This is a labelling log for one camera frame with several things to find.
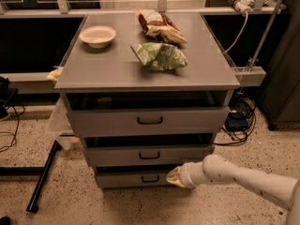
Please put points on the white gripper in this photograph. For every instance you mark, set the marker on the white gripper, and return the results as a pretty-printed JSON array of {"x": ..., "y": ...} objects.
[{"x": 187, "y": 176}]

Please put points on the grey bottom drawer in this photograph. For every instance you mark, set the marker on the grey bottom drawer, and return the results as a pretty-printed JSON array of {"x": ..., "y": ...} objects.
[{"x": 133, "y": 176}]

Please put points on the grey drawer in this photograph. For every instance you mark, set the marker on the grey drawer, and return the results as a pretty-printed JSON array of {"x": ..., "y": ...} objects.
[
  {"x": 142, "y": 113},
  {"x": 133, "y": 176},
  {"x": 146, "y": 150}
]

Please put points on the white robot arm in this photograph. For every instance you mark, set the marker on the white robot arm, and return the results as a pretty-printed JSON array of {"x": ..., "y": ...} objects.
[{"x": 216, "y": 170}]

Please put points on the grey middle drawer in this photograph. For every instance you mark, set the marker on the grey middle drawer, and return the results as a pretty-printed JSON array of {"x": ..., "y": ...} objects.
[{"x": 146, "y": 150}]

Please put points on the grey top drawer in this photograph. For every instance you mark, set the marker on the grey top drawer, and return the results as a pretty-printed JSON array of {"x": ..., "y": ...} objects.
[{"x": 142, "y": 113}]

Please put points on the grey drawer cabinet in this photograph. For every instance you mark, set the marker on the grey drawer cabinet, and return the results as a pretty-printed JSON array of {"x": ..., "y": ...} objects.
[{"x": 116, "y": 69}]

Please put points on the dark blue box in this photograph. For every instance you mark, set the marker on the dark blue box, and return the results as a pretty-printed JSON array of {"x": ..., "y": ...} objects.
[{"x": 236, "y": 121}]

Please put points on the green chip bag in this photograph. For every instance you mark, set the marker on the green chip bag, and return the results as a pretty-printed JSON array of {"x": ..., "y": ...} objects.
[{"x": 159, "y": 56}]

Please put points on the clear plastic bag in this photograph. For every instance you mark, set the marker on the clear plastic bag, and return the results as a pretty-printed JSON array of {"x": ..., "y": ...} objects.
[{"x": 59, "y": 126}]

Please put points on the dark grey side cabinet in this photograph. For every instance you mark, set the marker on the dark grey side cabinet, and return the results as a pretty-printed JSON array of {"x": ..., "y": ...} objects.
[{"x": 279, "y": 94}]

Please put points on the brown chip bag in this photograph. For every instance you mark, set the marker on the brown chip bag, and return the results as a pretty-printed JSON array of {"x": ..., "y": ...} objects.
[{"x": 156, "y": 24}]

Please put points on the yellow sponge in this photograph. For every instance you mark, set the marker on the yellow sponge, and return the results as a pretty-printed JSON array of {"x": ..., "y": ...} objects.
[{"x": 55, "y": 74}]

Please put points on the white paper bowl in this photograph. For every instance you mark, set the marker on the white paper bowl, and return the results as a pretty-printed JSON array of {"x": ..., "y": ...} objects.
[{"x": 98, "y": 37}]

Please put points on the white power strip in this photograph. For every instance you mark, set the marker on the white power strip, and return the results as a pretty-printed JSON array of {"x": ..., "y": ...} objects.
[{"x": 242, "y": 6}]

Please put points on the black table leg frame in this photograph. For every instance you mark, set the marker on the black table leg frame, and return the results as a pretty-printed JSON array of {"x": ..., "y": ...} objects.
[{"x": 40, "y": 172}]

